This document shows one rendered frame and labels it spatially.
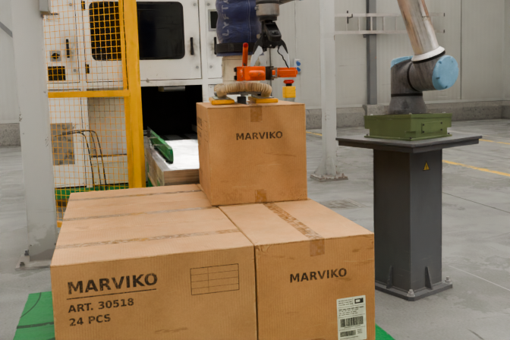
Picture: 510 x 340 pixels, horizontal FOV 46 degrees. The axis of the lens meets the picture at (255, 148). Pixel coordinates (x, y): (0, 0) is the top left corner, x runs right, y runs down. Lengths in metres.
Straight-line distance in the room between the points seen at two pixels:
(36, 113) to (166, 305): 2.10
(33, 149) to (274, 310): 2.19
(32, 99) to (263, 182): 1.73
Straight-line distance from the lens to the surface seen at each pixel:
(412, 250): 2.98
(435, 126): 2.92
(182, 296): 1.88
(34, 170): 3.78
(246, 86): 2.60
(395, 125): 2.86
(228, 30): 2.70
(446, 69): 2.84
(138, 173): 3.83
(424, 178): 2.98
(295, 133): 2.48
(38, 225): 3.84
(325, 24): 6.27
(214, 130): 2.42
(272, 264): 1.91
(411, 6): 2.80
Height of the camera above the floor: 1.05
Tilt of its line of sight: 6 degrees down
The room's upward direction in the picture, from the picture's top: 2 degrees counter-clockwise
